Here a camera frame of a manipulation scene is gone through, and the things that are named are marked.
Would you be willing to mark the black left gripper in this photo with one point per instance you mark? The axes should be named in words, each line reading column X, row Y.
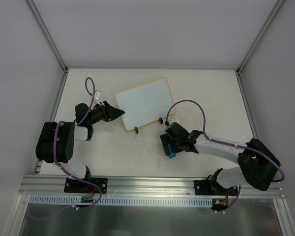
column 105, row 112

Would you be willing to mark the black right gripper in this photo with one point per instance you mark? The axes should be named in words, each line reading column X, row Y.
column 165, row 145

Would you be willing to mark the blue whiteboard eraser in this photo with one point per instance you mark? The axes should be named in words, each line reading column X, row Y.
column 171, row 153

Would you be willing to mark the yellow framed whiteboard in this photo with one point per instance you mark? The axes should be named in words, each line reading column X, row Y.
column 145, row 103

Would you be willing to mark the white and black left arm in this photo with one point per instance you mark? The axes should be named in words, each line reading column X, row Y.
column 56, row 141

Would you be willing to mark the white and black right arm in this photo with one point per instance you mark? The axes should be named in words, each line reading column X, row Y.
column 256, row 165

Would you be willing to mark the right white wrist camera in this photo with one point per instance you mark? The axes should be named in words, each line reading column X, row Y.
column 170, row 121

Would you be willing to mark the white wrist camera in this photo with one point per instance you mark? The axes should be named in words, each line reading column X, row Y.
column 170, row 121
column 96, row 96

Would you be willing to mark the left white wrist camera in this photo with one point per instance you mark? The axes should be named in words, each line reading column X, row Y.
column 96, row 96

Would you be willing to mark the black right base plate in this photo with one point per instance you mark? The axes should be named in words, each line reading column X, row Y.
column 206, row 188

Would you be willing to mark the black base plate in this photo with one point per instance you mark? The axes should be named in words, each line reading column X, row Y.
column 76, row 186
column 206, row 188

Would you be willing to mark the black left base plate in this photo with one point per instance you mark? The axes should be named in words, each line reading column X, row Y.
column 76, row 186

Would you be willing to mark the white slotted cable duct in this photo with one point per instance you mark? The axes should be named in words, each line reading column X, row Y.
column 121, row 201

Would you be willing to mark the aluminium mounting rail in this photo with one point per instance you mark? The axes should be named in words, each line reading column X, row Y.
column 140, row 186

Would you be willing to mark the left aluminium frame post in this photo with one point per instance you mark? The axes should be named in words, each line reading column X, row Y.
column 38, row 18

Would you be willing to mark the aluminium frame post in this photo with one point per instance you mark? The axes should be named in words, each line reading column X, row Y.
column 260, row 35
column 38, row 18

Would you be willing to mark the right aluminium frame post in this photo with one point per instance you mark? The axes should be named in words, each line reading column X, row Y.
column 260, row 35

